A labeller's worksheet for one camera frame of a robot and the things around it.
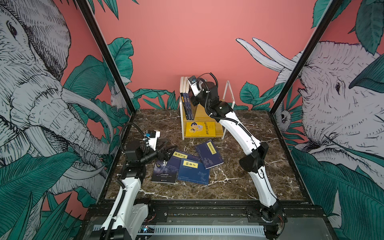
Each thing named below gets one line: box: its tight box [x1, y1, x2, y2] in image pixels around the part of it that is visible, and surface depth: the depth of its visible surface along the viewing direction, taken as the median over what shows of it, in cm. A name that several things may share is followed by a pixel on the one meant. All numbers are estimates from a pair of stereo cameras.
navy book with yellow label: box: [166, 150, 200, 172], surface depth 94 cm
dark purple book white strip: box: [151, 160, 178, 184], surface depth 88 cm
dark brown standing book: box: [179, 76, 188, 121], surface depth 78 cm
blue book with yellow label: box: [177, 158, 210, 185], surface depth 89 cm
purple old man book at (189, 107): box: [185, 92, 194, 121], surface depth 81 cm
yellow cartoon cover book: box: [185, 121, 216, 137], surface depth 106 cm
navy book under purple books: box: [195, 139, 224, 170], surface depth 97 cm
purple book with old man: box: [183, 76, 191, 120], surface depth 78 cm
